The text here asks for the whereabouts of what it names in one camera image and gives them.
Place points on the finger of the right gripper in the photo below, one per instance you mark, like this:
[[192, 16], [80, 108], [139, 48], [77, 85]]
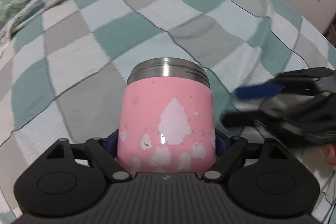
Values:
[[235, 121], [265, 90]]

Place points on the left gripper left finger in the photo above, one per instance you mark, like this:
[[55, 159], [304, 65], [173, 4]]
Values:
[[102, 152]]

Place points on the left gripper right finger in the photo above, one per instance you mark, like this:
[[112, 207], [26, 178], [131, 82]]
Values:
[[230, 156]]

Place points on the pink steel cup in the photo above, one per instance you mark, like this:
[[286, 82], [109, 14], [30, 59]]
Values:
[[167, 118]]

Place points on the person's right hand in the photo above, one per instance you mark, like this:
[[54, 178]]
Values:
[[329, 151]]

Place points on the checkered bed sheet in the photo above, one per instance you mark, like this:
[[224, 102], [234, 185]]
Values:
[[64, 63]]

